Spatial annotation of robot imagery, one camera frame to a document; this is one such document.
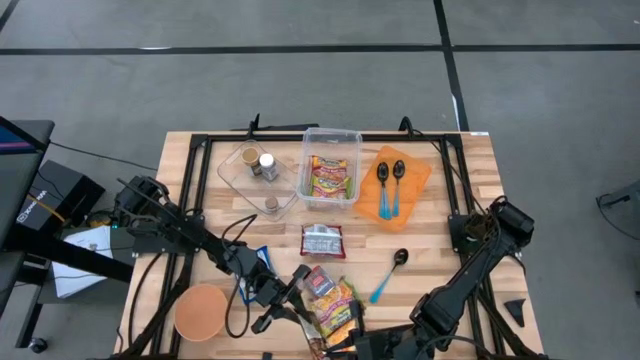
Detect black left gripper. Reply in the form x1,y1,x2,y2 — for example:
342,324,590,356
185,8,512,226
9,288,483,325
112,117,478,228
249,263,318,336

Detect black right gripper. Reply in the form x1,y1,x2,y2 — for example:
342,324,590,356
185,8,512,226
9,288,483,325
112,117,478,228
324,300,409,360

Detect blue ramen packet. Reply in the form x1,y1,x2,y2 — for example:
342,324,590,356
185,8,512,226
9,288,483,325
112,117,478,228
238,244,274,306

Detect orange and red ramen packet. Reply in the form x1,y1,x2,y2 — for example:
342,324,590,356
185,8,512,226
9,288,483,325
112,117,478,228
309,154,350,182

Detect white-lid spice jar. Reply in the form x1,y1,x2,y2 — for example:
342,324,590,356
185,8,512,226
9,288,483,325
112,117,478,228
258,152,280,182

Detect gold-capped sesame jar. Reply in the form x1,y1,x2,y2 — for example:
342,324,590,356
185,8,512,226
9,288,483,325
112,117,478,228
240,147,264,177

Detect teal-handled black spoon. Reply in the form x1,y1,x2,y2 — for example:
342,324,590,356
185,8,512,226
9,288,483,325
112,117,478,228
368,247,410,305
375,161,394,221
391,159,407,218

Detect orange plate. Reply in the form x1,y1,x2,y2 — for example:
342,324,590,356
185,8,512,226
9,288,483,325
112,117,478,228
353,144,433,233

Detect smoked paprika packet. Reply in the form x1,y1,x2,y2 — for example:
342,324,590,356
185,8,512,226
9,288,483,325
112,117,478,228
303,264,337,300

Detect chili shrimp ramen packet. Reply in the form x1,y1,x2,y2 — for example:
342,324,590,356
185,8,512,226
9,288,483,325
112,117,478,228
312,277,364,339

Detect orange bowl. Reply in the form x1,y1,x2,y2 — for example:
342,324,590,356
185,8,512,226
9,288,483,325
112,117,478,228
173,283,230,343

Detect clear shallow plastic tray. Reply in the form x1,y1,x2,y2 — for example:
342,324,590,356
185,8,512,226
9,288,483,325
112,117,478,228
216,138,300,223

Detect clear deep plastic container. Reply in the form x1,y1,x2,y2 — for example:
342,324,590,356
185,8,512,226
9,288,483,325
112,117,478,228
295,126,363,211

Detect small black wedge piece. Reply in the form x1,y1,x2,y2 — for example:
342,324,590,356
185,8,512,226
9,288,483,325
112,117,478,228
503,298,527,329

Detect white paper sheet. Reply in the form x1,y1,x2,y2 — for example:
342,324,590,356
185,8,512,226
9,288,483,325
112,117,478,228
51,224,115,300

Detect black box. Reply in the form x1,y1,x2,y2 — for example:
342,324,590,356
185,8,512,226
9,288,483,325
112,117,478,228
17,159,106,235

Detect black stand leg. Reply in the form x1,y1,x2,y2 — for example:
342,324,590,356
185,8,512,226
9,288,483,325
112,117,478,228
595,179,640,224

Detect black desk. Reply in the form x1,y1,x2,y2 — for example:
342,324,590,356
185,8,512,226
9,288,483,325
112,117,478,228
0,115,135,351

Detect thin black cable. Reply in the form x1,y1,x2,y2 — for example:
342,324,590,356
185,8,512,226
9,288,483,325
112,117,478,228
398,115,485,216

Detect black floor cable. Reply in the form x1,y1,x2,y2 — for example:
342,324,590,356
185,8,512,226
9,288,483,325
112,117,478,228
48,141,159,172

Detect yellow cable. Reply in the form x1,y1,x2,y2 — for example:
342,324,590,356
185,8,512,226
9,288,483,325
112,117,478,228
27,193,67,224

